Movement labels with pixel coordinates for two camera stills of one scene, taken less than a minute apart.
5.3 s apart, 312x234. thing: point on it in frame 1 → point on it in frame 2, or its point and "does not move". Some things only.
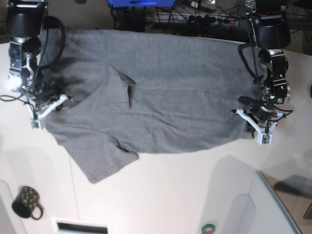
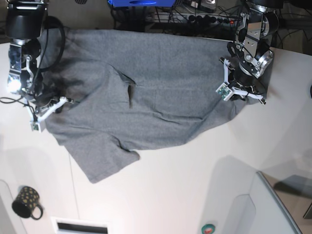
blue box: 142,3 does not move
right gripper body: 263,110 → 247,81
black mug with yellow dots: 27,204 does not move
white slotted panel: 72,225 does not move
